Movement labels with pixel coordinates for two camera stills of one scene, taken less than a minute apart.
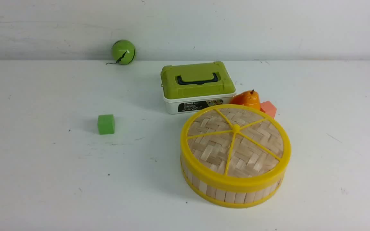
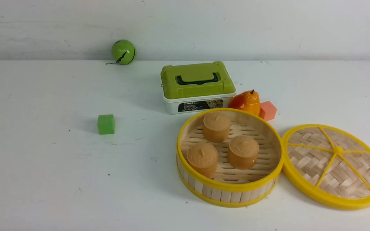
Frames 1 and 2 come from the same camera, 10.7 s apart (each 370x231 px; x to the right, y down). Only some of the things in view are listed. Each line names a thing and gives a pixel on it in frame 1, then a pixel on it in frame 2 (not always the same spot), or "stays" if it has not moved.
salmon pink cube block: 267,107 stays
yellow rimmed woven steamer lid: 236,147 -> 334,166
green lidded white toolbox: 192,88 stays
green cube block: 106,124 stays
